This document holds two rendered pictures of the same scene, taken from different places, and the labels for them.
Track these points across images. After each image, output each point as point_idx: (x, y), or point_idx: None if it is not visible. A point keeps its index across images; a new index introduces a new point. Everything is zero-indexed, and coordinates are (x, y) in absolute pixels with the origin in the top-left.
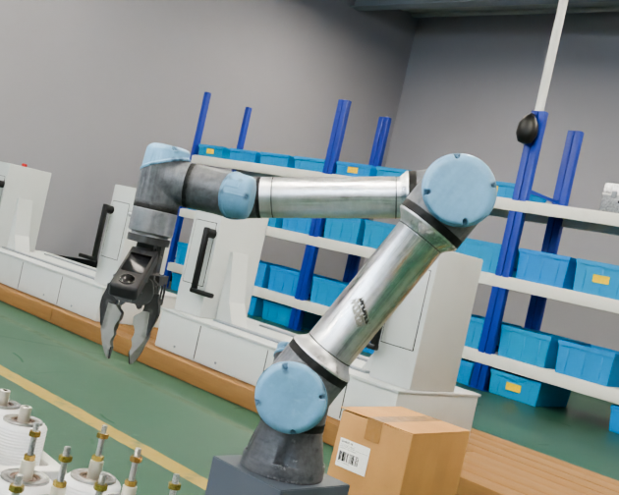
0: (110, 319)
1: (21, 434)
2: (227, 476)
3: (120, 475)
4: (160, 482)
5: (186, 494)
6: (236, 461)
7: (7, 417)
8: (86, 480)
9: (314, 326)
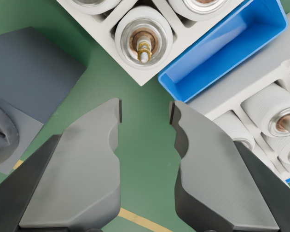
0: (215, 158)
1: (230, 131)
2: (24, 101)
3: (167, 203)
4: (147, 206)
5: (131, 200)
6: (19, 123)
7: (249, 147)
8: (145, 23)
9: None
